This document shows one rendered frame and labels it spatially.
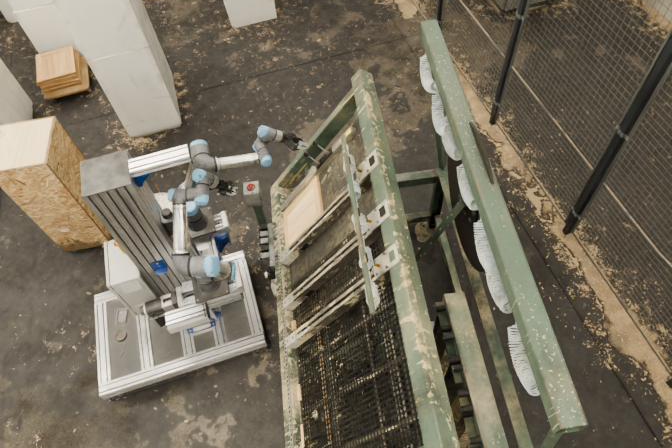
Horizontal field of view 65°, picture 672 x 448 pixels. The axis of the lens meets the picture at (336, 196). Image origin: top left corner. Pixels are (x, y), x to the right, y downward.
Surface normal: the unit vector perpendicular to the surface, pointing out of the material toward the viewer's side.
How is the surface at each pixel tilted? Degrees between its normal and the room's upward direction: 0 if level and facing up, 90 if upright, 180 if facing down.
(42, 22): 90
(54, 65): 0
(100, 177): 0
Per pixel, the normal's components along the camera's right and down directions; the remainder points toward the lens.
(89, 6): 0.30, 0.77
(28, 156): -0.06, -0.57
